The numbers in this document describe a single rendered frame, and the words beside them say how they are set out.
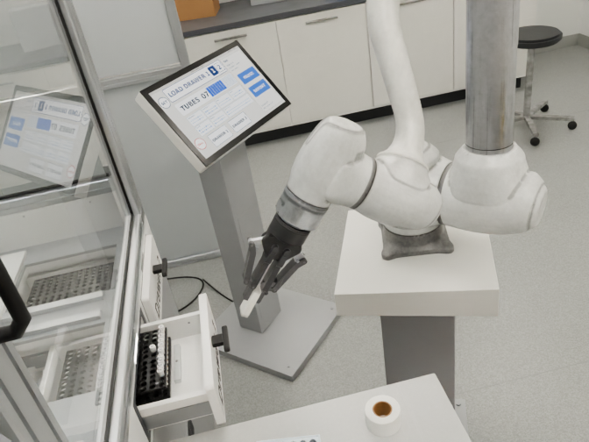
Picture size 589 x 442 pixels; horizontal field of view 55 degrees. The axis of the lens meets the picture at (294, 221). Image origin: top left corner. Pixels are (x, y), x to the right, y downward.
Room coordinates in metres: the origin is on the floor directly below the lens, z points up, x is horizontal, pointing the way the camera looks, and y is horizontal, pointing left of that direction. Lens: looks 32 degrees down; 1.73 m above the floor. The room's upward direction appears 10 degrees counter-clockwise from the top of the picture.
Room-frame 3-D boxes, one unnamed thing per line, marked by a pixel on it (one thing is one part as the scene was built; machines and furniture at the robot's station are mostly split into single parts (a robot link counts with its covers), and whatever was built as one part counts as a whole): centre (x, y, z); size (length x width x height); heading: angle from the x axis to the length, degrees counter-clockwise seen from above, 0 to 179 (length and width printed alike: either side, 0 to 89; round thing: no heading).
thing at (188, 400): (0.88, 0.43, 0.86); 0.40 x 0.26 x 0.06; 95
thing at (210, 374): (0.90, 0.22, 0.87); 0.29 x 0.02 x 0.11; 5
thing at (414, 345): (1.24, -0.31, 0.38); 0.30 x 0.30 x 0.76; 75
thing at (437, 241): (1.26, -0.31, 0.86); 0.22 x 0.18 x 0.06; 171
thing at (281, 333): (1.91, 0.18, 0.51); 0.50 x 0.45 x 1.02; 53
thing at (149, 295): (1.20, 0.39, 0.87); 0.29 x 0.02 x 0.11; 5
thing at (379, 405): (0.74, -0.10, 0.78); 0.07 x 0.07 x 0.04
